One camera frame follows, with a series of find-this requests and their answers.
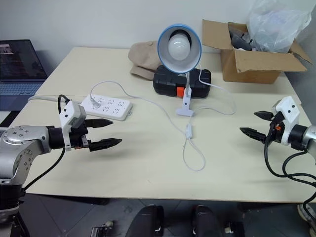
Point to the beige cloth cap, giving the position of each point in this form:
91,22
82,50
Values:
143,56

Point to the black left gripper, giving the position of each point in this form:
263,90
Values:
77,140

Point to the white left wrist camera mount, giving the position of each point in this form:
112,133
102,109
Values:
66,116

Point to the blue white clip desk lamp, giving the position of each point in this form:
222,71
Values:
184,109

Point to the dark grey items in box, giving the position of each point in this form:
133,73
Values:
238,37

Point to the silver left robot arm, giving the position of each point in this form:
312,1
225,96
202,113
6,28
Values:
17,145

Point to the dark rounded shape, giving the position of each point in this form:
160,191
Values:
206,222
148,222

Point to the dark blue laptop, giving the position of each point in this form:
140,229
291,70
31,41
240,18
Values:
17,64

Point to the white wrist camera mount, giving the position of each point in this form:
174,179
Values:
287,107
66,116

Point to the grey white shoe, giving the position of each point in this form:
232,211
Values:
304,213

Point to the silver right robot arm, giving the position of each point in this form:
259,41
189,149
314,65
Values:
309,138

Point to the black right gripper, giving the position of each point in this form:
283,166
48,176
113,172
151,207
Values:
274,134

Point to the white power strip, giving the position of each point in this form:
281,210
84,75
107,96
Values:
111,107

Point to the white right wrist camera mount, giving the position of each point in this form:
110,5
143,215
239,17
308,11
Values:
287,107

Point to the black case with orange latch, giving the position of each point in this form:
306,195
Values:
168,81

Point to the clear plastic bag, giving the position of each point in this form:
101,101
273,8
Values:
274,29

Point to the white round light bulb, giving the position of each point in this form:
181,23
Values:
179,47

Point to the brown cardboard box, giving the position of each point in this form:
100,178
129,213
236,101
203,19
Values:
251,66

